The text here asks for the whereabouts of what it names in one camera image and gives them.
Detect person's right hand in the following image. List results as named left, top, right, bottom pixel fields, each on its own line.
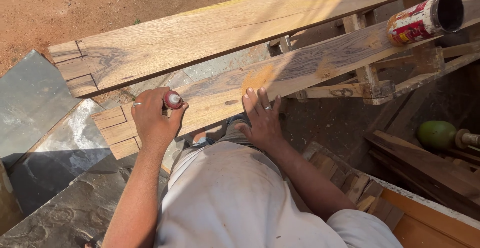
left=234, top=87, right=285, bottom=152

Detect person's left hand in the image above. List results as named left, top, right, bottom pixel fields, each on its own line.
left=131, top=87, right=189, bottom=152

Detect red glue bottle white nozzle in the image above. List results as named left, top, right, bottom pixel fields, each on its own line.
left=163, top=90, right=184, bottom=110

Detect person's grey trousers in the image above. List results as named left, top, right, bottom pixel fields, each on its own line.
left=170, top=113, right=264, bottom=173

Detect narrow dark-grained wooden plank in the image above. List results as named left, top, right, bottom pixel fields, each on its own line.
left=91, top=0, right=480, bottom=161

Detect person's white shirt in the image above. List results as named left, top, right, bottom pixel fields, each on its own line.
left=154, top=141, right=404, bottom=248

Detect white-stained grey stone slab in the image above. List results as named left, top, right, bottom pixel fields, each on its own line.
left=8, top=98, right=113, bottom=218

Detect row of small wood blocks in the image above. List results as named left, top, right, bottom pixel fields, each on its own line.
left=303, top=142, right=405, bottom=230

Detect wide wooden plank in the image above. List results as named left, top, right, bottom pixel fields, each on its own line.
left=48, top=0, right=462, bottom=99

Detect wooden sawhorse stand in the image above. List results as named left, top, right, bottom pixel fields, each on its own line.
left=267, top=11, right=480, bottom=106

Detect rough dark stone slab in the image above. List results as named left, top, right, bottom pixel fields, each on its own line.
left=0, top=153, right=170, bottom=248

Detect smooth grey stone slab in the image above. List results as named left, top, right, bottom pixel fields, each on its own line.
left=0, top=49, right=82, bottom=170

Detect pile of scrap wood boards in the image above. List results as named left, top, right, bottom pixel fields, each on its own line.
left=364, top=130, right=480, bottom=220

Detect green round fruit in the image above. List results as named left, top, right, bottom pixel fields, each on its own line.
left=416, top=120, right=458, bottom=151

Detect red and white tin can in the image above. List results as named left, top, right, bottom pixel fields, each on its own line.
left=386, top=0, right=465, bottom=47

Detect orange wooden board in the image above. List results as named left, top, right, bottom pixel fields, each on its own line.
left=379, top=187, right=480, bottom=248

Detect wooden tool handle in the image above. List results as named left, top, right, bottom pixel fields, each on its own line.
left=455, top=129, right=480, bottom=149

